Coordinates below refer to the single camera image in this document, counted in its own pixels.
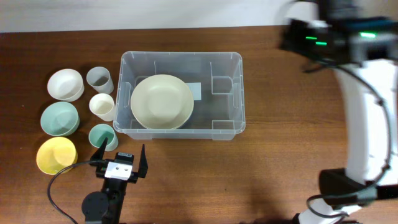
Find small white bowl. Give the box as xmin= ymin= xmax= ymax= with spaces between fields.
xmin=47 ymin=68 xmax=85 ymax=102

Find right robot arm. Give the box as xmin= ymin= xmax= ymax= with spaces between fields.
xmin=280 ymin=1 xmax=397 ymax=224

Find translucent grey cup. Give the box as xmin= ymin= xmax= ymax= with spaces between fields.
xmin=86 ymin=67 xmax=114 ymax=95

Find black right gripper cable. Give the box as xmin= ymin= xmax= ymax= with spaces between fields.
xmin=303 ymin=60 xmax=393 ymax=220

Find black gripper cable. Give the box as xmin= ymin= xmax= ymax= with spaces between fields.
xmin=303 ymin=60 xmax=393 ymax=220
xmin=47 ymin=159 xmax=106 ymax=224

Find small yellow bowl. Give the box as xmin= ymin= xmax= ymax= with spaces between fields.
xmin=36 ymin=137 xmax=78 ymax=175

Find white label in bin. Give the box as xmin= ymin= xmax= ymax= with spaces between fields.
xmin=187 ymin=82 xmax=201 ymax=101

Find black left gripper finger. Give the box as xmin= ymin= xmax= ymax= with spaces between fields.
xmin=137 ymin=144 xmax=148 ymax=178
xmin=90 ymin=138 xmax=108 ymax=166

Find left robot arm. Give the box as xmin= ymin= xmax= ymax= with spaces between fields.
xmin=81 ymin=139 xmax=148 ymax=223

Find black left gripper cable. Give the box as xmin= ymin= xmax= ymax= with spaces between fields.
xmin=47 ymin=159 xmax=106 ymax=224

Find small mint green bowl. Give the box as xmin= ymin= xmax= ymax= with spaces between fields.
xmin=40 ymin=101 xmax=80 ymax=136

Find cream white cup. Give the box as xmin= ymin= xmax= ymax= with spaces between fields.
xmin=89 ymin=93 xmax=116 ymax=121

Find mint green cup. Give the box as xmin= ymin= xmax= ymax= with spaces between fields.
xmin=88 ymin=124 xmax=119 ymax=152

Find clear plastic storage bin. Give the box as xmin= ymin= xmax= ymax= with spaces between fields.
xmin=113 ymin=51 xmax=246 ymax=140

